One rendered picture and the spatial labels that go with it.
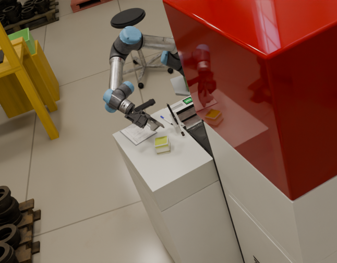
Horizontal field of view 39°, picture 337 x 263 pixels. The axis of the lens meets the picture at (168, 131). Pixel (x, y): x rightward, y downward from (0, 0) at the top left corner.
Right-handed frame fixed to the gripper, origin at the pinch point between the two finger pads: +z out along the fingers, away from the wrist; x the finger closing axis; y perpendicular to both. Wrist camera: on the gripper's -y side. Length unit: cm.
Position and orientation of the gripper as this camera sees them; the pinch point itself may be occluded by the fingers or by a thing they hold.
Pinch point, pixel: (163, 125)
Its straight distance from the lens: 249.5
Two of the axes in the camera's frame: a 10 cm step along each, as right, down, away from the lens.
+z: 8.4, 5.3, -1.5
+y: -5.3, 8.5, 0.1
